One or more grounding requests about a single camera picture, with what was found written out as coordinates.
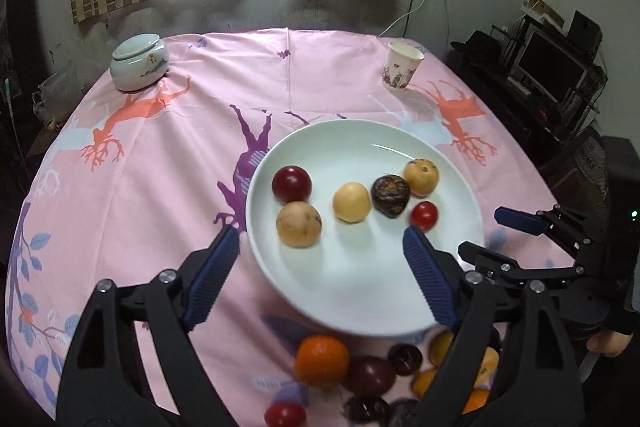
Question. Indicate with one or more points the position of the orange-yellow persimmon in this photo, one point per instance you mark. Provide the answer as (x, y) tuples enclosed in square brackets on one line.
[(422, 381)]

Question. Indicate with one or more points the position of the computer monitor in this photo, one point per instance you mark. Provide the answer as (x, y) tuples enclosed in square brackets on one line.
[(551, 68)]

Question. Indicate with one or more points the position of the pink printed tablecloth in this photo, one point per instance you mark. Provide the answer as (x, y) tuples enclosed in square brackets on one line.
[(135, 182)]

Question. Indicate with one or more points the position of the small red cherry tomato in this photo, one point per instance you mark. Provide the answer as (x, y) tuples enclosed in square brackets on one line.
[(424, 216)]

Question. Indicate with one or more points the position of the person's right hand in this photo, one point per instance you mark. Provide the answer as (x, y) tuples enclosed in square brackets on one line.
[(609, 343)]

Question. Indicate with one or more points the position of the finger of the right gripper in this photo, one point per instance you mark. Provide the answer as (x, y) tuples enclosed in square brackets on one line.
[(493, 265), (520, 221)]

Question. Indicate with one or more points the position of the tan speckled round fruit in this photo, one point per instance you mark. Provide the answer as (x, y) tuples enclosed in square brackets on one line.
[(299, 225)]

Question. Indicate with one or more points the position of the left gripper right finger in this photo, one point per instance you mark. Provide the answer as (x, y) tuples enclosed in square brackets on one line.
[(439, 294)]

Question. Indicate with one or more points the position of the dark purple plum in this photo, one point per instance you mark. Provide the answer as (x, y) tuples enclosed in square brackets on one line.
[(365, 409)]

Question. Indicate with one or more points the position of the pale yellow round fruit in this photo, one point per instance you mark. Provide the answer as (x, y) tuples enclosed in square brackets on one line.
[(351, 202)]

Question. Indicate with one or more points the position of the dark brown wrinkled fruit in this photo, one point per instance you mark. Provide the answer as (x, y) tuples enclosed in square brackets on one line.
[(390, 195)]

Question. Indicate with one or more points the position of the yellow-green citrus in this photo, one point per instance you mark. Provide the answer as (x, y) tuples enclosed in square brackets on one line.
[(439, 347)]

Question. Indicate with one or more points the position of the large pale yellow apple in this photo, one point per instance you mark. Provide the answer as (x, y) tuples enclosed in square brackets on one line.
[(488, 367)]

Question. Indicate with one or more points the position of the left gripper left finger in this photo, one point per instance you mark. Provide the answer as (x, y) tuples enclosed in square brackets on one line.
[(203, 275)]

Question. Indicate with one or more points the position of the small dark plum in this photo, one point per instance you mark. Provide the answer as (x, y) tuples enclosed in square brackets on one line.
[(405, 358)]

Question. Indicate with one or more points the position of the tan apple-like fruit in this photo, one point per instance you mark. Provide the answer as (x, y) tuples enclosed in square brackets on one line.
[(422, 175)]

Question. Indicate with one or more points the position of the dark red plum on plate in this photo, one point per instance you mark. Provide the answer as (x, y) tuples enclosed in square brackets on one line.
[(291, 184)]

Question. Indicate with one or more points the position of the orange tangerine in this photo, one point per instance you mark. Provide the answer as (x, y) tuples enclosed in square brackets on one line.
[(321, 361)]

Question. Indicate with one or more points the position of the floral paper cup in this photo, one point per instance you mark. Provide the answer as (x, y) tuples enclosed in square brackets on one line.
[(401, 62)]

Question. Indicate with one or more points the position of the celadon lidded jar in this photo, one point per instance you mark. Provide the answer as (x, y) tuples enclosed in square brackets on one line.
[(139, 62)]

